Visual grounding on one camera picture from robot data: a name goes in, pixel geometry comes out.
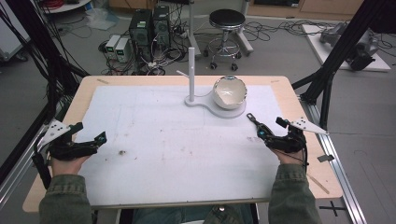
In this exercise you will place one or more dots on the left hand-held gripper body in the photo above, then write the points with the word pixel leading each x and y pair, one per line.
pixel 55 130

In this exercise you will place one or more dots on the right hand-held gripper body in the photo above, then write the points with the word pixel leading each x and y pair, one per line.
pixel 289 141

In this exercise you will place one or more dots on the person's right hand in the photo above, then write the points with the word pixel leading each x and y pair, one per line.
pixel 291 158

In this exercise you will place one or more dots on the person's left hand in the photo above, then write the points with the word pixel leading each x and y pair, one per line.
pixel 67 166

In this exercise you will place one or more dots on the light wooden table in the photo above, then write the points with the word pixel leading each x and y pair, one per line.
pixel 314 168

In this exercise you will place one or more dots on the white bowl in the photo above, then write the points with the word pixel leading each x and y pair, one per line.
pixel 229 93

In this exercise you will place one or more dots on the thin wooden stick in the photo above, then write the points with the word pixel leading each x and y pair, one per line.
pixel 318 184

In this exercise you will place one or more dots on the white table mat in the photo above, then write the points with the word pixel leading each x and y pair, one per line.
pixel 174 155

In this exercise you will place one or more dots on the white stand with pole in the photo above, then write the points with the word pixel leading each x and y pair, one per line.
pixel 191 77

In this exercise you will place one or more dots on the white floor board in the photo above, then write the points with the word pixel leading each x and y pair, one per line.
pixel 314 46

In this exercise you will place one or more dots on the white power supply unit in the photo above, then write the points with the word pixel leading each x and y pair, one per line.
pixel 122 49
pixel 112 45

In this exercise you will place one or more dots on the grey and black robot device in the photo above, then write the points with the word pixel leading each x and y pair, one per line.
pixel 361 49

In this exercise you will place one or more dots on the black round stool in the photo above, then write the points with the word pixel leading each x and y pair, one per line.
pixel 226 18

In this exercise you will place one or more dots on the clear plastic bag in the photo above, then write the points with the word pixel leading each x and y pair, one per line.
pixel 101 18

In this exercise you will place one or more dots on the large black computer tower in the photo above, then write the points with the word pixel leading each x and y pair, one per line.
pixel 140 31

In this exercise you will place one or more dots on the round white table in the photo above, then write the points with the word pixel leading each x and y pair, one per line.
pixel 67 5

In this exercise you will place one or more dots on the small black computer tower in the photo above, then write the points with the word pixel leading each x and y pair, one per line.
pixel 161 25

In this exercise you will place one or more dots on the grey metal bracket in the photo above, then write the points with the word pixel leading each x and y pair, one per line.
pixel 325 158

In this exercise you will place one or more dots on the aluminium rail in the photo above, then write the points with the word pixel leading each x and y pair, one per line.
pixel 339 174

